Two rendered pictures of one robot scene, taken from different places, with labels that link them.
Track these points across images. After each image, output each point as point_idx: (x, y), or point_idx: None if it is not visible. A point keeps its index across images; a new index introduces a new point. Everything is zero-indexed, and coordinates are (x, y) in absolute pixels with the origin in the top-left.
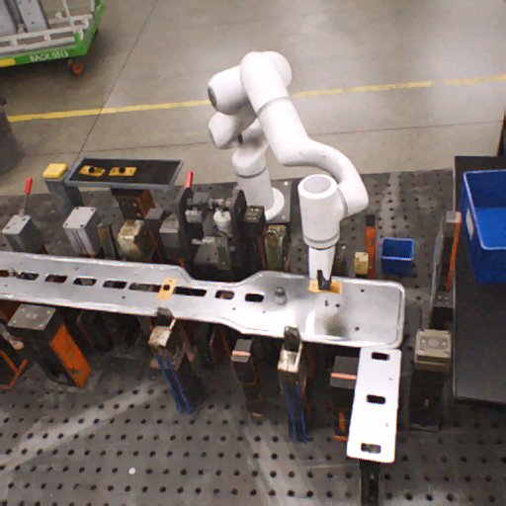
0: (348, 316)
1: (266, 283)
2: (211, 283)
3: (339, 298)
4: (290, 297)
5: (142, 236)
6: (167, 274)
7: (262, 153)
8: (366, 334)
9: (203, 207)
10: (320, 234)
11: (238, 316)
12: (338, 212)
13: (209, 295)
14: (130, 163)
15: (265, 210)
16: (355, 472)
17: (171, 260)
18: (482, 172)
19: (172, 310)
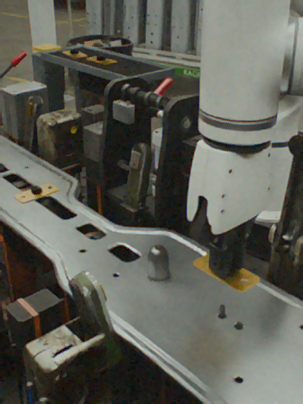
0: (241, 352)
1: (160, 244)
2: (90, 211)
3: (251, 318)
4: (173, 278)
5: (67, 131)
6: (56, 181)
7: (289, 114)
8: (247, 399)
9: (141, 102)
10: (218, 100)
11: (76, 261)
12: (269, 59)
13: (72, 221)
14: (117, 59)
15: (270, 208)
16: None
17: (89, 184)
18: None
19: (13, 215)
